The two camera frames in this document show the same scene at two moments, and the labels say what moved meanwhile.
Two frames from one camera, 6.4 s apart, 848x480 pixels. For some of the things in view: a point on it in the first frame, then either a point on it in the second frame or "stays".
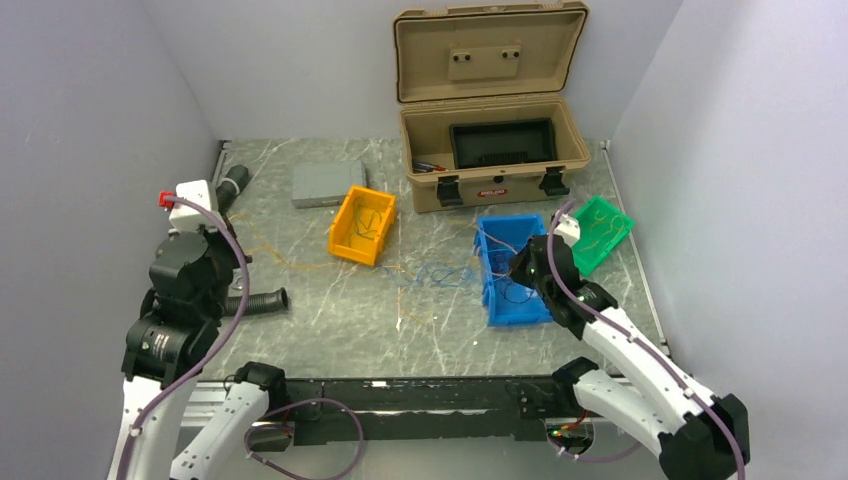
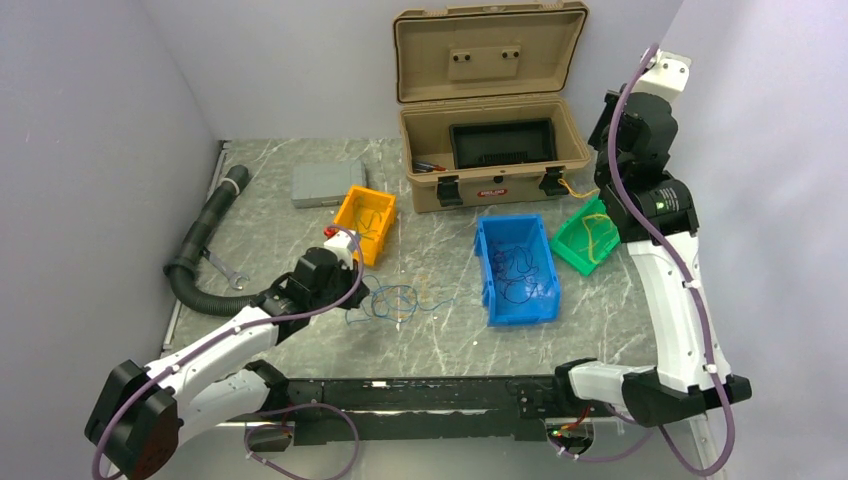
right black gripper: (530, 266) -> (607, 125)
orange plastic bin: (364, 218) stays
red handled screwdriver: (421, 166) stays
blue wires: (359, 227) stays
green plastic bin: (604, 230) stays
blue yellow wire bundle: (403, 276) -> (390, 302)
